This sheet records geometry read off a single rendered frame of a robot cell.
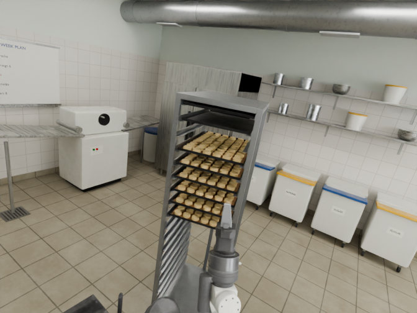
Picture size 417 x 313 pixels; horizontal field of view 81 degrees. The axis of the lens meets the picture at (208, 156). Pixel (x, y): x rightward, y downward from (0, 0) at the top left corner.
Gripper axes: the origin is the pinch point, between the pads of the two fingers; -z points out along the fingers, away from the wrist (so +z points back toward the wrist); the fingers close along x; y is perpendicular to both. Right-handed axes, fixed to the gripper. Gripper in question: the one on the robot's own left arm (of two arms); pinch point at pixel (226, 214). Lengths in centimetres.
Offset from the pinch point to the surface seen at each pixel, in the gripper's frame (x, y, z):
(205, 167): -72, 15, -16
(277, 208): -312, -75, 29
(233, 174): -70, -2, -13
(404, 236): -245, -212, 42
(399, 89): -237, -201, -135
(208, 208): -82, 12, 9
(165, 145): -350, 118, -63
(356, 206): -260, -164, 12
